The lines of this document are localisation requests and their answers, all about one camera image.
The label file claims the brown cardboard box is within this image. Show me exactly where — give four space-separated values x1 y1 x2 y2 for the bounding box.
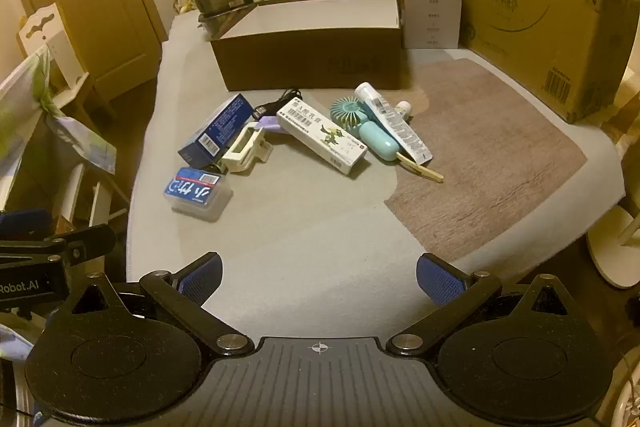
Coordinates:
209 0 405 92

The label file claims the black usb cable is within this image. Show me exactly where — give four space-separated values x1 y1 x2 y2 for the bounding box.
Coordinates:
252 88 301 120

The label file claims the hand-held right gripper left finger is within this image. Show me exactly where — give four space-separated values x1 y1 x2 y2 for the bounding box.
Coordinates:
60 251 256 358

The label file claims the light printed cloth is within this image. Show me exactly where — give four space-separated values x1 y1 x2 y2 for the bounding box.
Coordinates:
0 46 119 208

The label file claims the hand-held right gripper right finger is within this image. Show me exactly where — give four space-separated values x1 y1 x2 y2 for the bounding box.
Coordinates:
385 251 577 358

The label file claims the clear plastic box blue label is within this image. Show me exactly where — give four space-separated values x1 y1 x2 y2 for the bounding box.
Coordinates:
163 166 234 223

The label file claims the white fan base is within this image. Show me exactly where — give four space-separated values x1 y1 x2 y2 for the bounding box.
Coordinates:
587 204 640 291

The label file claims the long white ointment box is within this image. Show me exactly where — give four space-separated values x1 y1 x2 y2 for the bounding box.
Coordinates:
276 98 369 176

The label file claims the purple cream tube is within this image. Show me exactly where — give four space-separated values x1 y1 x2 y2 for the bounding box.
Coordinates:
252 116 291 136

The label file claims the cream plastic clip holder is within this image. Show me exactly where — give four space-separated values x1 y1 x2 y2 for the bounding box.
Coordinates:
220 123 273 175

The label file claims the tall white carton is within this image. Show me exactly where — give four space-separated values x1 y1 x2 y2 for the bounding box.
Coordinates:
391 0 463 50

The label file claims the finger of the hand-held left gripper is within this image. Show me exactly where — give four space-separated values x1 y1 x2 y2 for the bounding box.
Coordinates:
0 224 117 261
0 209 54 242

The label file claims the teal handheld mini fan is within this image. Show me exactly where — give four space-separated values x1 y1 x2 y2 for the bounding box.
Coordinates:
330 97 401 164

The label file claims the white toothpaste tube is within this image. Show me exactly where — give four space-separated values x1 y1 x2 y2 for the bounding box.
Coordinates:
354 83 433 166

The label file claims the wooden door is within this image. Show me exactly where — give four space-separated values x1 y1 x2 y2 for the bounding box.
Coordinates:
7 0 168 94

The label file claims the wooden toothbrush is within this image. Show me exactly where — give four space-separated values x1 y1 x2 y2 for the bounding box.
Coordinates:
397 151 445 184

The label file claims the large tan cardboard box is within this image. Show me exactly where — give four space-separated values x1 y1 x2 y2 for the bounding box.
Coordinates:
446 0 640 124

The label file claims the dark blue small box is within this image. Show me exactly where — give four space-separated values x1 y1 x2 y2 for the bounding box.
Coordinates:
178 94 255 168

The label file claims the white wooden chair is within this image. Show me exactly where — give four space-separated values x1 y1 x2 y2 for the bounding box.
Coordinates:
17 4 94 108

